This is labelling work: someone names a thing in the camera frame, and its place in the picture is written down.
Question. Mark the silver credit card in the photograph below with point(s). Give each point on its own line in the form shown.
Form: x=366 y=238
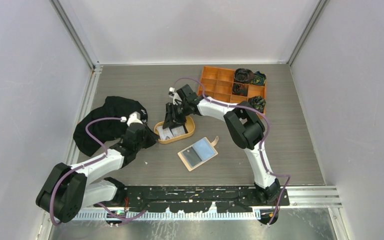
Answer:
x=164 y=133

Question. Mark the black cloth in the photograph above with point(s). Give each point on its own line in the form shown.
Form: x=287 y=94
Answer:
x=106 y=130

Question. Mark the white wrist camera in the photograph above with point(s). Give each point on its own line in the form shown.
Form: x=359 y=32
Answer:
x=134 y=118
x=176 y=99

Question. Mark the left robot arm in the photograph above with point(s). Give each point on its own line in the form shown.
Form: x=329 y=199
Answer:
x=69 y=188

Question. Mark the dark rolled tie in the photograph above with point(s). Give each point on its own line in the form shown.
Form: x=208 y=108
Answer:
x=243 y=75
x=240 y=89

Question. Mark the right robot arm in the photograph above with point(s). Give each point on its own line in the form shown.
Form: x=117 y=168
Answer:
x=244 y=126

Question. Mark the beige leather card holder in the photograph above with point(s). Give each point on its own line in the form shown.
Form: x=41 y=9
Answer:
x=204 y=148

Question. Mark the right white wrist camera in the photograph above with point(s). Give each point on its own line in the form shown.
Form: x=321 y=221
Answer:
x=176 y=99

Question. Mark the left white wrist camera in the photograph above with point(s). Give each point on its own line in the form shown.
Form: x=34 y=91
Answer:
x=134 y=118

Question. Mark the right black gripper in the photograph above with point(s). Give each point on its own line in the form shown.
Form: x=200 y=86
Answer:
x=169 y=122

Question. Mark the green patterned rolled tie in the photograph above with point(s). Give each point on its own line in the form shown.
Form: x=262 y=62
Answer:
x=259 y=79

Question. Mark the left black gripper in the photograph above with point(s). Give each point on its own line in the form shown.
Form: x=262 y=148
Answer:
x=153 y=138

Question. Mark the yellow oval tray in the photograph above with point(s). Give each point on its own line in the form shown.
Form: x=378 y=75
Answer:
x=189 y=125

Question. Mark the dark rolled tie top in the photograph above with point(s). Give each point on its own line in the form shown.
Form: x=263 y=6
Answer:
x=243 y=75

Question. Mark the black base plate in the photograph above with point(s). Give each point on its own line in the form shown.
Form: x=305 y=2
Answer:
x=197 y=199

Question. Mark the dark rolled tie middle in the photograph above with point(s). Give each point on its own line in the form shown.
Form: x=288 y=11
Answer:
x=240 y=89

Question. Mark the orange compartment organizer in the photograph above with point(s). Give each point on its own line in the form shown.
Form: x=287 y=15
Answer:
x=217 y=83

